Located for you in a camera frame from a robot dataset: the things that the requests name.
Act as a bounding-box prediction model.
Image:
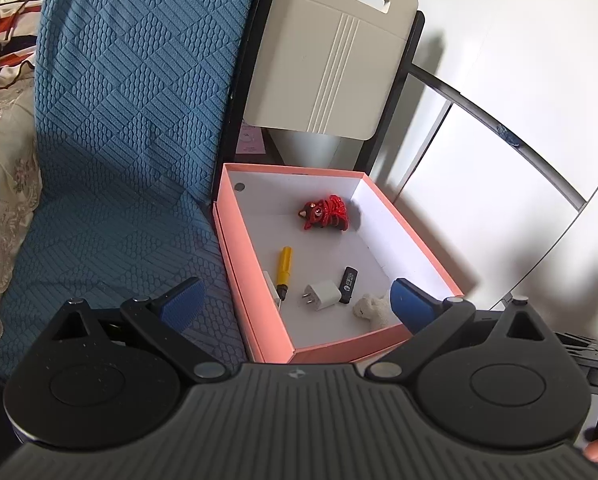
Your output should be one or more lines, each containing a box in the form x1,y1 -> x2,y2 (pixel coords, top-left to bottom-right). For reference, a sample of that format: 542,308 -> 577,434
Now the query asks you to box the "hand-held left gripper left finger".
49,276 -> 230,382

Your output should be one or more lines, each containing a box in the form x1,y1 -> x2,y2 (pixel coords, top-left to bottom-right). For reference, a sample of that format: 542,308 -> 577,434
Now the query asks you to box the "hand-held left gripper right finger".
366,277 -> 554,381

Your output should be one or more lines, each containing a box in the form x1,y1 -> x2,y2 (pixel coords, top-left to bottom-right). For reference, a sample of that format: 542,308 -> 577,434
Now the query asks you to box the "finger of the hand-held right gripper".
554,331 -> 598,361

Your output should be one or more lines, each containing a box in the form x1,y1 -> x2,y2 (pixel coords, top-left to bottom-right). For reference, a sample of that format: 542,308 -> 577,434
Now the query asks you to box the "white plush toy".
354,294 -> 395,331

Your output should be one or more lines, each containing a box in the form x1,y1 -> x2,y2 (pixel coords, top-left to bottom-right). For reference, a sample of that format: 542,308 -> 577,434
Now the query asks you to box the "black usb stick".
339,266 -> 361,305

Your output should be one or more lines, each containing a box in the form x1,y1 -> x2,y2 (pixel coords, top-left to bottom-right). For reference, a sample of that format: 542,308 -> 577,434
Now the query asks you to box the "white charger plug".
303,280 -> 341,308

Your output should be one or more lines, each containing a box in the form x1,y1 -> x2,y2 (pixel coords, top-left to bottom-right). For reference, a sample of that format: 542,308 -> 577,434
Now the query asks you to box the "pink cardboard box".
213,162 -> 464,365

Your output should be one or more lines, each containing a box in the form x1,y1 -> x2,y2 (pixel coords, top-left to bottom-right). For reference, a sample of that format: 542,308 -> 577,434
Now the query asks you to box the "yellow pen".
275,246 -> 295,313

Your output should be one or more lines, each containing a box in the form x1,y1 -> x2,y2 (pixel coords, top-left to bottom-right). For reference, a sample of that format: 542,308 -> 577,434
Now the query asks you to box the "red lion figurine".
299,195 -> 351,233

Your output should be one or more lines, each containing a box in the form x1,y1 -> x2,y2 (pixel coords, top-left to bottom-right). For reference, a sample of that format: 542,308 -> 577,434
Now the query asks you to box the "pink paper note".
235,125 -> 266,155

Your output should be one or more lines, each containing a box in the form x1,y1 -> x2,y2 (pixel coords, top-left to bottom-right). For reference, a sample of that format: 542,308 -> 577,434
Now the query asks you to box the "blue textured sofa cover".
0,0 -> 265,381

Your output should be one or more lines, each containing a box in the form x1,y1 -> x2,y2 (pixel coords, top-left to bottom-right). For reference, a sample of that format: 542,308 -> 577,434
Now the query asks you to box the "cream floral lace cloth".
0,45 -> 45,376

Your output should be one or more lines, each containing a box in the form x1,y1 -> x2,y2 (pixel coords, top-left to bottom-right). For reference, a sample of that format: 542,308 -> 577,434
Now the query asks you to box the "beige plastic chair back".
242,0 -> 420,141

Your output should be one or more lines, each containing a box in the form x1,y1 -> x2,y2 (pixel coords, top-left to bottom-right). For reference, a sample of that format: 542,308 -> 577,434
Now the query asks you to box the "orange patterned pillow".
0,0 -> 45,126

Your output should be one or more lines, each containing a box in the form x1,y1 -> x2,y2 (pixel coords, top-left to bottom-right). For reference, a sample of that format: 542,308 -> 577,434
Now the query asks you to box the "curved metal rail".
406,65 -> 590,211

